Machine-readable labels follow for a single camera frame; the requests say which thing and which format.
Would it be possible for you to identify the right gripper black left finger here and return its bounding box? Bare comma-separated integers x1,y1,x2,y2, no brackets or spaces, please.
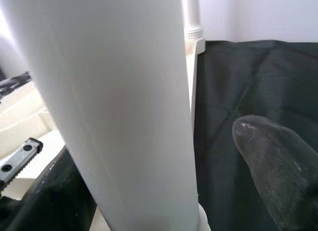
6,143,98,231

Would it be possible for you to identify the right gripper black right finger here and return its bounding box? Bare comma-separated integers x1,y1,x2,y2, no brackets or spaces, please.
232,114,318,231

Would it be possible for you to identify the white plastic children table top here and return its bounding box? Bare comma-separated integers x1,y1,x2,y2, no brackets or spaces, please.
0,38,212,231

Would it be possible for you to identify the white plastic table leg tube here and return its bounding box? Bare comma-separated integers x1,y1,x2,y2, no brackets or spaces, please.
4,0,207,231
181,0,205,41

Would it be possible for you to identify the black table cover cloth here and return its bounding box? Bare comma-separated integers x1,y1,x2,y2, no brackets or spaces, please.
0,39,318,231

